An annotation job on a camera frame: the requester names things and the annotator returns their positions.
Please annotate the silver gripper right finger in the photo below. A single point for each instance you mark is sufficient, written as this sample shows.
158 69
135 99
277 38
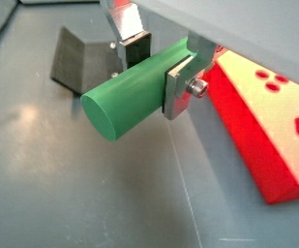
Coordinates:
183 81

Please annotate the black curved holder stand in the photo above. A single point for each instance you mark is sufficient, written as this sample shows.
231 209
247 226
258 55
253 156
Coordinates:
83 65

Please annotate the green cylinder peg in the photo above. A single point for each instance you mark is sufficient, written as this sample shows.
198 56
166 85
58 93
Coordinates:
125 100

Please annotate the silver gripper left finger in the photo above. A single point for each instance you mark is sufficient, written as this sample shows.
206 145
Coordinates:
133 37

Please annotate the red shape sorter box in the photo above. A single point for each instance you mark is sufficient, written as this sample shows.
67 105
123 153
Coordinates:
258 104

